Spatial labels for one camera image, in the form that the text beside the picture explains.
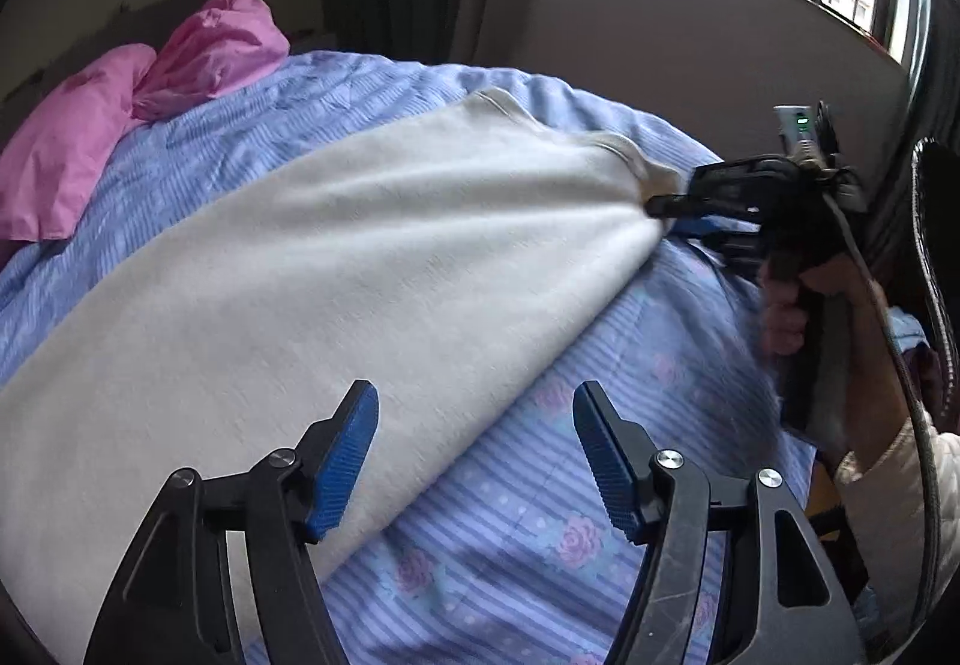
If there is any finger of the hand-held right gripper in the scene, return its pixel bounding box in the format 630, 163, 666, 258
645, 159, 760, 220
673, 218, 764, 262

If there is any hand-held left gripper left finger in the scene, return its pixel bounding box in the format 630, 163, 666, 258
82, 379, 380, 665

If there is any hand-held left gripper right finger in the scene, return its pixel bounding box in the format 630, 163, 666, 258
572, 379, 865, 665

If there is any person's right forearm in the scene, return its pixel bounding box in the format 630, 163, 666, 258
831, 290, 960, 652

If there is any person's right hand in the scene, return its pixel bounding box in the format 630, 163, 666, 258
757, 252, 887, 360

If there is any blue floral bed sheet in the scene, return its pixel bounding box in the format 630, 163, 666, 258
0, 50, 820, 665

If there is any dark wicker chair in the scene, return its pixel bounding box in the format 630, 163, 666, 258
910, 138, 960, 415

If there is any purple cloth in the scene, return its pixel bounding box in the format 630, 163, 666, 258
904, 344, 942, 403

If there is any pink crumpled pillow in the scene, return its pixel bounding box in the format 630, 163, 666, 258
133, 0, 292, 123

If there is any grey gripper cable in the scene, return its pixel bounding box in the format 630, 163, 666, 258
817, 181, 944, 643

